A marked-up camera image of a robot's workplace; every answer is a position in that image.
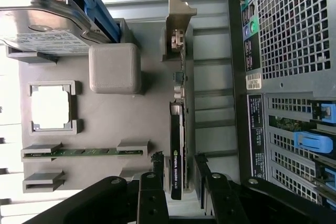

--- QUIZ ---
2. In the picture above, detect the silver CPU chip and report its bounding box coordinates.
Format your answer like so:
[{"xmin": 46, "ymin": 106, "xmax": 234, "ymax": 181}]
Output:
[{"xmin": 30, "ymin": 90, "xmax": 70, "ymax": 130}]

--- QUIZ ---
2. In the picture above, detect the silver hard disk drive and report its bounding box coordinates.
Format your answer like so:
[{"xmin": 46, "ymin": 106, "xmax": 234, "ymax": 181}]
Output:
[{"xmin": 0, "ymin": 0, "xmax": 106, "ymax": 57}]

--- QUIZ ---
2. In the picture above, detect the grey 3D-printed parts rack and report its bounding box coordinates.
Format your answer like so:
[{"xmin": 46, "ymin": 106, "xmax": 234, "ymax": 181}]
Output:
[{"xmin": 5, "ymin": 18, "xmax": 195, "ymax": 194}]

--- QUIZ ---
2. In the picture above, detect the green RAM stick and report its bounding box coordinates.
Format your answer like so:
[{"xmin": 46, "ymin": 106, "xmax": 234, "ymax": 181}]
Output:
[{"xmin": 23, "ymin": 148, "xmax": 144, "ymax": 158}]

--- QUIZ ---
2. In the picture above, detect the black PC case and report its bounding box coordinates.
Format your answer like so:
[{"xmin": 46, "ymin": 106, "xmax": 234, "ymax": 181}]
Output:
[{"xmin": 226, "ymin": 0, "xmax": 336, "ymax": 209}]

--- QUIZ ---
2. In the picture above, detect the blue expansion slot latch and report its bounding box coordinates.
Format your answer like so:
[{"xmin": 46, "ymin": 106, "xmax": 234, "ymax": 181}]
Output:
[{"xmin": 292, "ymin": 131, "xmax": 336, "ymax": 155}]

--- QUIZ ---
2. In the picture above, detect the black Nvidia graphics card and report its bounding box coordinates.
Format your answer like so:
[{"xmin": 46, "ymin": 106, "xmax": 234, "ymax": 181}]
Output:
[{"xmin": 165, "ymin": 0, "xmax": 197, "ymax": 200}]

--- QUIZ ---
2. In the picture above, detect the blue disk carrier bracket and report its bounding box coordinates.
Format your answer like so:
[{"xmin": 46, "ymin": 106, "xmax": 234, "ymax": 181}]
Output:
[{"xmin": 54, "ymin": 0, "xmax": 120, "ymax": 44}]

